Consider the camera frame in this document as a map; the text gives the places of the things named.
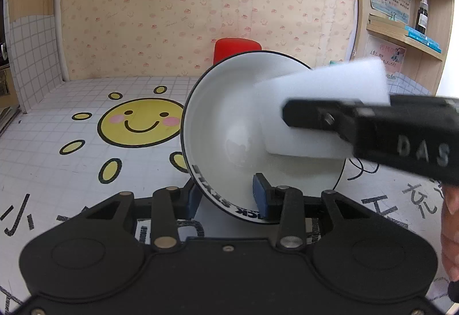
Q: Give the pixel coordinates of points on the red cylindrical speaker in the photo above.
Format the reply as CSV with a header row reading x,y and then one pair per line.
x,y
236,47

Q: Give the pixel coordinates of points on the blue book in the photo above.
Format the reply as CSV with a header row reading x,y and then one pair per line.
x,y
419,33
426,43

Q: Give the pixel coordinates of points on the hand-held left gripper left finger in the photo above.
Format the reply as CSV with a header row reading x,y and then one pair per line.
x,y
193,202

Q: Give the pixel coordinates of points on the person's right hand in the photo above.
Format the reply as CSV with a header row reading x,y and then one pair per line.
x,y
452,229

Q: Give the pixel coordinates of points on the dark dropper bottle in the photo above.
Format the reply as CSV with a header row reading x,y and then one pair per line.
x,y
422,19

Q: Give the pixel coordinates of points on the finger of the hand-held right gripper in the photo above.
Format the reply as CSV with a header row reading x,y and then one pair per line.
x,y
308,115

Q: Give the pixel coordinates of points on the white sponge block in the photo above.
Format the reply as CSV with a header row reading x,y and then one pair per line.
x,y
322,85

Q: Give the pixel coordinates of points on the yellow bowl white inside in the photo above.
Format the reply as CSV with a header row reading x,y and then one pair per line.
x,y
222,114

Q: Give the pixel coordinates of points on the wooden wall shelf unit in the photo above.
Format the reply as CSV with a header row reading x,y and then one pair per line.
x,y
394,36

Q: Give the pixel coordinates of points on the white corner trim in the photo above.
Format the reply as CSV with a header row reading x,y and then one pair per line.
x,y
58,13

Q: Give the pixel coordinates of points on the black binder clip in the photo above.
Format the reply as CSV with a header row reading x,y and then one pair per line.
x,y
393,16

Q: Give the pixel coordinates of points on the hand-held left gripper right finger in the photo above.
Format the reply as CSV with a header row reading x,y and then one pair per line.
x,y
260,196

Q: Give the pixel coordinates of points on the pink cartoon wall poster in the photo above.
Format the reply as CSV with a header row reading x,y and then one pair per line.
x,y
383,56

